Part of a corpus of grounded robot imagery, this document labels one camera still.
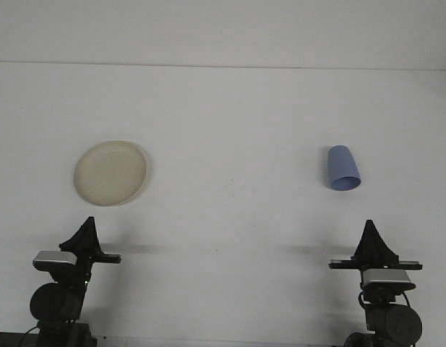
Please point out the pale blue cup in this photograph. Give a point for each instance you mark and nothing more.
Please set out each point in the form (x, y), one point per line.
(342, 164)

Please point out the pale round plate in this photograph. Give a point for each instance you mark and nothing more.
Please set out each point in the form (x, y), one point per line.
(110, 173)

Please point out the grey camera box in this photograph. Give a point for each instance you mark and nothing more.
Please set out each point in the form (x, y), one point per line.
(387, 277)
(52, 259)

